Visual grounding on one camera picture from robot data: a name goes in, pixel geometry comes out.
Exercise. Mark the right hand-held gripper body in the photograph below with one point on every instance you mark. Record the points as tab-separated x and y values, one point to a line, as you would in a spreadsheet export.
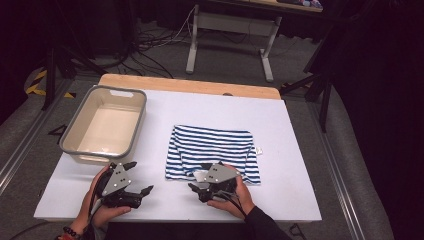
218	173

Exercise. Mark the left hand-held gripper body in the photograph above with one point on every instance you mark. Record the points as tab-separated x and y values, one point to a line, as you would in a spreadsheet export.
115	180

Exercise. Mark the blue white striped shirt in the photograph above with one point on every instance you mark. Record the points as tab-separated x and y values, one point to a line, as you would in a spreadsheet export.
210	146

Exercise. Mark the beige plastic basket grey rim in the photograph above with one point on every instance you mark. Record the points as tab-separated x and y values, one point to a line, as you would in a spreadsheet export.
106	130

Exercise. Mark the person's left hand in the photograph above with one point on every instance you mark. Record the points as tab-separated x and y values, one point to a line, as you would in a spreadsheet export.
103	213

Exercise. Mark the person's right hand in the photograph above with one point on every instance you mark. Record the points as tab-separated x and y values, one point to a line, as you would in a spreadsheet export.
241	203

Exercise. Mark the white table mat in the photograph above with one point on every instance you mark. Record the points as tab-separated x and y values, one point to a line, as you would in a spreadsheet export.
293	173

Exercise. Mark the black tripod stand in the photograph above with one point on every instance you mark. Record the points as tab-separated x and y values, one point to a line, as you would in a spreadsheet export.
50	80

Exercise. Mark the yellow black hazard tape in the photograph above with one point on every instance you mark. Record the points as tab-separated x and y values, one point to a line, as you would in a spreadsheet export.
36	85

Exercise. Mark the black metal stand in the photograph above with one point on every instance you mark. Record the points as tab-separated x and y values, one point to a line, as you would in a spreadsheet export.
325	100

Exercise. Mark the white-legged wooden desk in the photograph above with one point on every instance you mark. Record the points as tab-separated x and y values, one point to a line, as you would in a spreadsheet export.
233	25

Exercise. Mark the dark curtain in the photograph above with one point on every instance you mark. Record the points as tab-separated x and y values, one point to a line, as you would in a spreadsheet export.
383	100
20	40

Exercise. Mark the colourful item on desk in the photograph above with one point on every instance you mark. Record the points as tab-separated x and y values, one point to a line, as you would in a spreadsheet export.
305	3

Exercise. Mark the metal floor rail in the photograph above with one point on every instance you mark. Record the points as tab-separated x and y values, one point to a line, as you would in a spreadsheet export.
336	173
26	146

